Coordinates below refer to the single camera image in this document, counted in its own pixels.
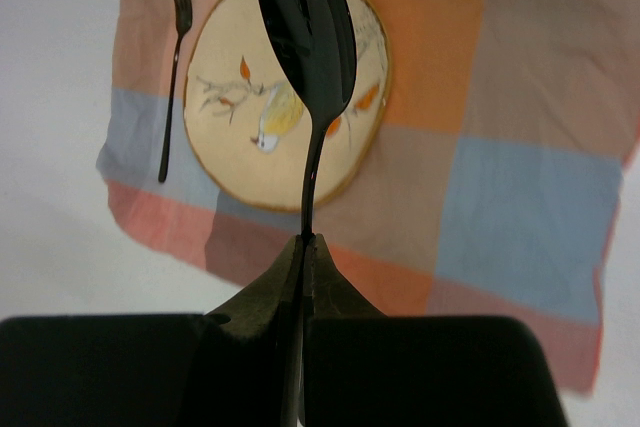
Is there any black metal fork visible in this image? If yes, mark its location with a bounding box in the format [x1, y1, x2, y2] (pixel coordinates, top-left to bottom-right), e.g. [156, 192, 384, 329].
[157, 0, 193, 183]

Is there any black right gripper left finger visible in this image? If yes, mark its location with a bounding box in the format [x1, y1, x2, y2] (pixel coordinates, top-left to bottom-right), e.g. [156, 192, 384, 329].
[1, 237, 303, 426]

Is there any black metal spoon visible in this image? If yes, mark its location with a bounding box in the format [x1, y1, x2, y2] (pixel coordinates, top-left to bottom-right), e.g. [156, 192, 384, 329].
[259, 0, 357, 426]

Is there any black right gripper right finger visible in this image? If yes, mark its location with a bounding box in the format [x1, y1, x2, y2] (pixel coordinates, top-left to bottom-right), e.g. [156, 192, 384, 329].
[303, 235, 568, 426]

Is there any beige bird pattern plate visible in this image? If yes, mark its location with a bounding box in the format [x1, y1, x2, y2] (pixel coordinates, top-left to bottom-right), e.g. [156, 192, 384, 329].
[183, 0, 391, 212]

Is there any checkered orange blue cloth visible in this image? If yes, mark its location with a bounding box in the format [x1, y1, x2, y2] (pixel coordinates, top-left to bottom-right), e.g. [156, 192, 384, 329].
[97, 0, 639, 394]

